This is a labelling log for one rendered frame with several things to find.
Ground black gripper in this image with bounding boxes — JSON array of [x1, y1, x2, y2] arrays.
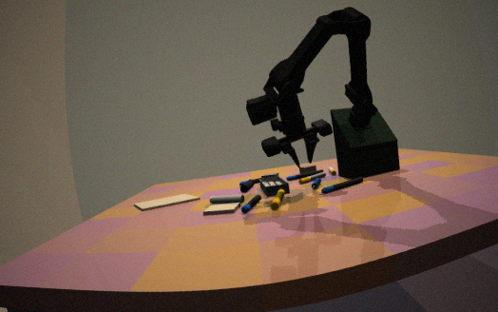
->
[[261, 111, 333, 168]]

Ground cream flat rectangular slab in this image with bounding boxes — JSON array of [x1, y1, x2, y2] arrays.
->
[[134, 193, 201, 211]]

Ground cream cylinder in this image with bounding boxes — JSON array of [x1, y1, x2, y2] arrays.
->
[[209, 195, 244, 205]]

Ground black marker with blue cap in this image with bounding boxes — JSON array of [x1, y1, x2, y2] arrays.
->
[[241, 195, 261, 214], [286, 169, 324, 182], [239, 178, 261, 186], [321, 177, 363, 194]]

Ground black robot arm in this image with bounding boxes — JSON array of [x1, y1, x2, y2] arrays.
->
[[246, 7, 378, 134]]

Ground white cylinder with yellow end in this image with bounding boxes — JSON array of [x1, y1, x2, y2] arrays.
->
[[299, 172, 326, 185], [328, 166, 336, 176]]

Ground dark grey cylinder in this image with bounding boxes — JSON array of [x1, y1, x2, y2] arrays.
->
[[240, 179, 255, 193]]

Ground black keyboard with white keys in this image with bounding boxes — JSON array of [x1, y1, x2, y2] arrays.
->
[[259, 176, 290, 197]]

